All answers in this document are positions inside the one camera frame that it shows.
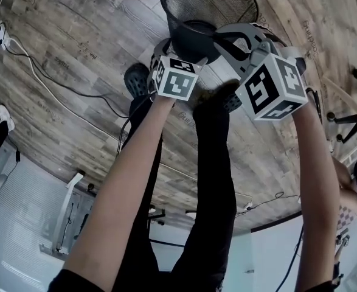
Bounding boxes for person's left forearm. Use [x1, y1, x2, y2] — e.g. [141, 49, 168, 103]
[63, 94, 179, 281]

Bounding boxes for person's right black shoe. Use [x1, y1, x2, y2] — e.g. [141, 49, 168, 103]
[192, 79, 243, 115]

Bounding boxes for left hand-held gripper cable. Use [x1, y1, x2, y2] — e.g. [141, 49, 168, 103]
[116, 91, 156, 157]

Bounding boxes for person's left leg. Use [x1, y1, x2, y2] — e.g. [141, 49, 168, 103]
[113, 94, 167, 292]

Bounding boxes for person's black shirt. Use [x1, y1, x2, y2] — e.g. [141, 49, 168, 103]
[49, 268, 342, 292]

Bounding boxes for right hand-held gripper cable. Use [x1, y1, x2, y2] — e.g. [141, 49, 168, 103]
[276, 222, 306, 292]

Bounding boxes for white metal stand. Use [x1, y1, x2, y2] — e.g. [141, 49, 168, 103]
[39, 171, 85, 254]

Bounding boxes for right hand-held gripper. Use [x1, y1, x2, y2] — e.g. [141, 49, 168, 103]
[215, 22, 309, 122]

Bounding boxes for black wire mesh wastebasket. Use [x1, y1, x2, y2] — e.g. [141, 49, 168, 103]
[159, 0, 260, 65]

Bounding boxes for white power strip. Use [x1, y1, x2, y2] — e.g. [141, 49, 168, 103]
[0, 21, 12, 50]

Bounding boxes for light wooden desk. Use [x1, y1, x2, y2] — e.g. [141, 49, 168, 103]
[322, 74, 357, 124]

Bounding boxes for checkered cloth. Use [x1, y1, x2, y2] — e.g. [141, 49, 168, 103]
[337, 204, 357, 231]

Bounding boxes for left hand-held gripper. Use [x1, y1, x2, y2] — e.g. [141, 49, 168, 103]
[150, 37, 210, 102]

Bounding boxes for person's black shoe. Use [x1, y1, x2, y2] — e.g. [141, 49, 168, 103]
[192, 79, 243, 115]
[123, 63, 151, 99]

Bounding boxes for white floor cable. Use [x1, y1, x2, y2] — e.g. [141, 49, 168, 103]
[0, 0, 130, 142]

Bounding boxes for person's left black shoe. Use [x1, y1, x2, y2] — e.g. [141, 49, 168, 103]
[123, 63, 151, 99]

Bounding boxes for hand-held gripper cable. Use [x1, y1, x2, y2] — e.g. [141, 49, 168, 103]
[276, 222, 306, 292]
[116, 91, 156, 157]

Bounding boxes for person's right forearm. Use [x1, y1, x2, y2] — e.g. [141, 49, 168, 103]
[290, 103, 342, 288]

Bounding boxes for black metal frame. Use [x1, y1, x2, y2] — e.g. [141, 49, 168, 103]
[147, 207, 197, 249]

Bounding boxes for black office chair base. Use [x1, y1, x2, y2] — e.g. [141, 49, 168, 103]
[325, 67, 357, 145]

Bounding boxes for person's leg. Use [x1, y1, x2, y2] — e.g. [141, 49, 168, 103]
[113, 94, 167, 292]
[168, 102, 237, 292]

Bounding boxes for white window blinds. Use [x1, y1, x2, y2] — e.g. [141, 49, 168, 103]
[0, 150, 112, 292]

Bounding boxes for person's right leg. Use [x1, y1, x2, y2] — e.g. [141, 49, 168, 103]
[168, 102, 237, 292]

